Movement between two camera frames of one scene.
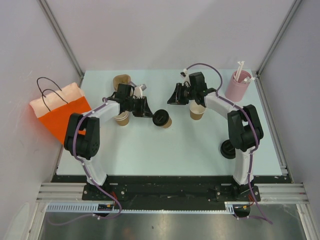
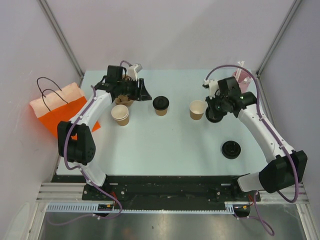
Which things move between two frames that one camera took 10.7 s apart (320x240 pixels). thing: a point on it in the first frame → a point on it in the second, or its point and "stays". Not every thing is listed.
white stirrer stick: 237,76 stays
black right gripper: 177,98 → 212,112
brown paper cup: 196,111 stays
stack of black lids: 227,149 stays
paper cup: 122,119 stays
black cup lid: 160,117 → 160,103
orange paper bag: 54,109 stays
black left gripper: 144,110 → 140,93
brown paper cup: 168,124 → 161,112
